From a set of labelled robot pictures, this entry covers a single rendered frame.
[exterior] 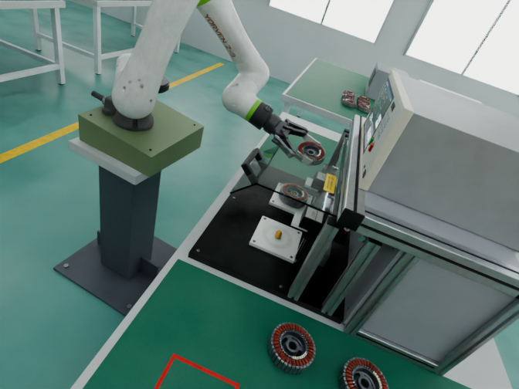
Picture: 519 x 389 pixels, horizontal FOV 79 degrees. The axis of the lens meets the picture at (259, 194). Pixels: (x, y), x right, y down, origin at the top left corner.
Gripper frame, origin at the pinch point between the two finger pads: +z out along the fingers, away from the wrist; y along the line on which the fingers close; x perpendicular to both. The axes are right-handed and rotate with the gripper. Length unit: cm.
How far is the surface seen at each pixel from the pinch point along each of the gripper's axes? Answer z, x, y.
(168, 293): -15, 8, -70
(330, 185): 3.3, -22.0, -34.5
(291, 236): 8.6, 7.3, -33.2
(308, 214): 6.1, -7.0, -33.4
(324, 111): 8, 52, 114
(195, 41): -211, 260, 390
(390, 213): 14, -33, -43
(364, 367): 33, -9, -65
